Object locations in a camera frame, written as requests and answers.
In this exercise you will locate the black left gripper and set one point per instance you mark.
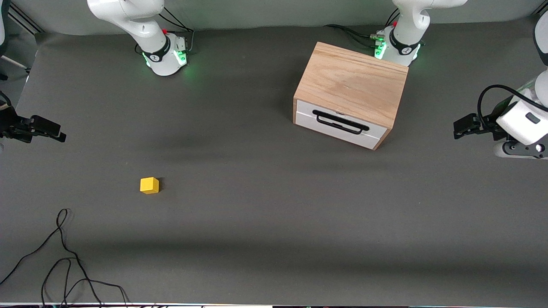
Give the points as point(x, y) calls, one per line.
point(487, 125)

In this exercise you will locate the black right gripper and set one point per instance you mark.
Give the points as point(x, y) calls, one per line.
point(12, 127)

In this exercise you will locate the yellow cube block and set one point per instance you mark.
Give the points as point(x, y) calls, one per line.
point(149, 185)

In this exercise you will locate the wooden drawer with white front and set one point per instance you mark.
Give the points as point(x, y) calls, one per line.
point(306, 113)

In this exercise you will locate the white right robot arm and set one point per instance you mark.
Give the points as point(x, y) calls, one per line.
point(128, 17)

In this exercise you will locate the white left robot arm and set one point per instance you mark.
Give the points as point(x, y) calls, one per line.
point(406, 25)

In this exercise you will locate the light wooden drawer cabinet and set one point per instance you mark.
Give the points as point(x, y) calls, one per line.
point(351, 81)

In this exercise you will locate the light grey metal bar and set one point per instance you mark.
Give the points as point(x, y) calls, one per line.
point(15, 63)

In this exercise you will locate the dark grey table mat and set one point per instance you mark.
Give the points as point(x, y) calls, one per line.
point(257, 235)

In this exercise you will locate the black metal frame rail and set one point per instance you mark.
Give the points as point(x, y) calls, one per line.
point(25, 19)

